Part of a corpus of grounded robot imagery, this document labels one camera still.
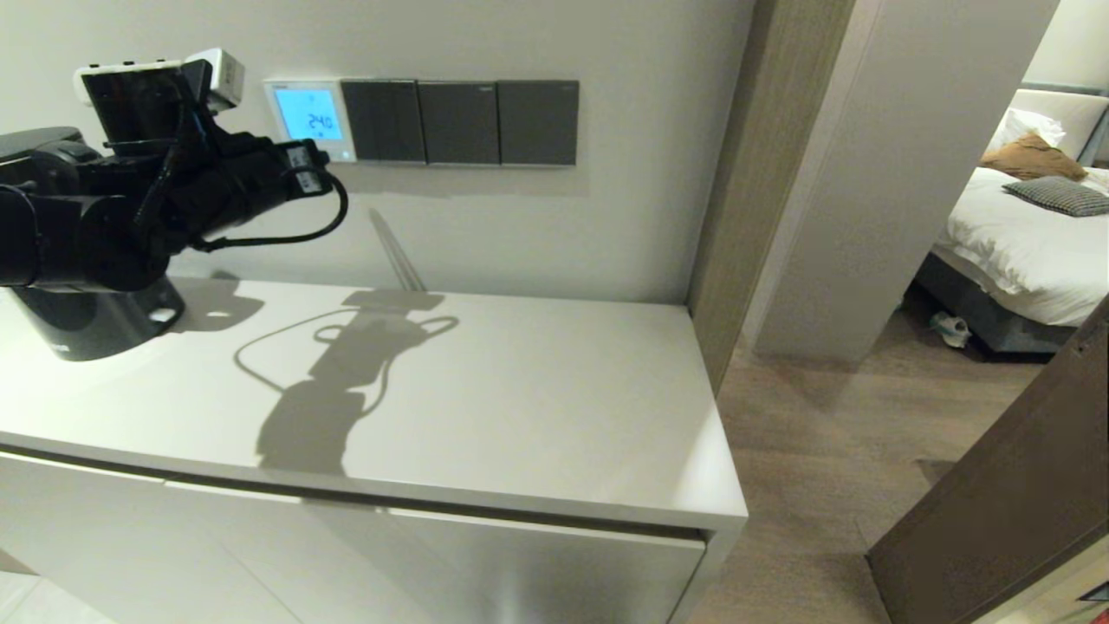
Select dark grey bed base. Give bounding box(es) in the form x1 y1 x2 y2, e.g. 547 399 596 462
914 254 1076 358

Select white wall thermostat panel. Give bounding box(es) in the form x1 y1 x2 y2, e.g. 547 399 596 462
264 78 357 163

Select white slippers on floor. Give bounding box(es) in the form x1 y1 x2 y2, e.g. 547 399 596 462
930 312 972 351

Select black electric kettle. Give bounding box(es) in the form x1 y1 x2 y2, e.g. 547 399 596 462
0 127 185 362

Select brown cushion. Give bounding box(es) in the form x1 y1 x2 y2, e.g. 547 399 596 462
981 133 1087 183

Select small white pillow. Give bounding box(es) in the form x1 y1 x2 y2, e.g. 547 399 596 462
986 109 1066 157

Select dark grey multi-rocker wall switch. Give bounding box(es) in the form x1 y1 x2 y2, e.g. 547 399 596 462
340 80 427 165

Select white bed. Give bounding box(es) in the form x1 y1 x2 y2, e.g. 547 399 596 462
931 167 1109 329

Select white cabinet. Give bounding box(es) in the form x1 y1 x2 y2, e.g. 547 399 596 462
0 277 749 624

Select narrow white cabinet door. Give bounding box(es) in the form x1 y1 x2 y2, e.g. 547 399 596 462
0 449 304 624

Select wide white cabinet door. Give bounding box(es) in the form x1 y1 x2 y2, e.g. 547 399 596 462
165 479 707 624

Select checkered grey cushion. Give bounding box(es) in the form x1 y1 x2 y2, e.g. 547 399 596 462
1002 176 1109 218

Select large white pillow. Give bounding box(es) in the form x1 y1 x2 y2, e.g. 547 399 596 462
1008 90 1109 164

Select wooden door frame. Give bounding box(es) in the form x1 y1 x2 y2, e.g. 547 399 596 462
686 0 854 395

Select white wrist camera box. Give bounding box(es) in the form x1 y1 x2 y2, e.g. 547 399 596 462
184 49 246 114

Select brown wooden door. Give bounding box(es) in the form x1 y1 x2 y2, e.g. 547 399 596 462
866 295 1109 624

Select black looping cable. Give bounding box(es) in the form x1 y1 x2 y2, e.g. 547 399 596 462
195 169 350 254

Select glossy black white-edged bracket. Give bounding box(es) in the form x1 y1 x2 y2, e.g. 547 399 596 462
74 59 196 148

